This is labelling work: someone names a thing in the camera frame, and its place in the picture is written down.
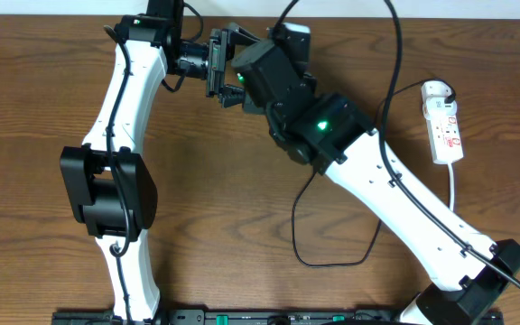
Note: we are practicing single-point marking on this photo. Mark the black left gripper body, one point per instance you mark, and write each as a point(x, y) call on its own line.
point(215, 63)

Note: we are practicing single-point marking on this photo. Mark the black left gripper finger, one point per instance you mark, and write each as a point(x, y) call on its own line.
point(231, 95)
point(240, 36)

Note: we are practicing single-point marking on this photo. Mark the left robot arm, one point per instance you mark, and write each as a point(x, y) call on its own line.
point(108, 184)

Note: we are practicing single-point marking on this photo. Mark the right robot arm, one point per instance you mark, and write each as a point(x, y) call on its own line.
point(468, 270)

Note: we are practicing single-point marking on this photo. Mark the white USB charger plug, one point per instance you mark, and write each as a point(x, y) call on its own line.
point(435, 89)

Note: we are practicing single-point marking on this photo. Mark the white power strip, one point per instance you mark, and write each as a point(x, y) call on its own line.
point(443, 130)

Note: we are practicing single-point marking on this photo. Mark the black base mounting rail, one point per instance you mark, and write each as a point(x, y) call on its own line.
point(200, 317)

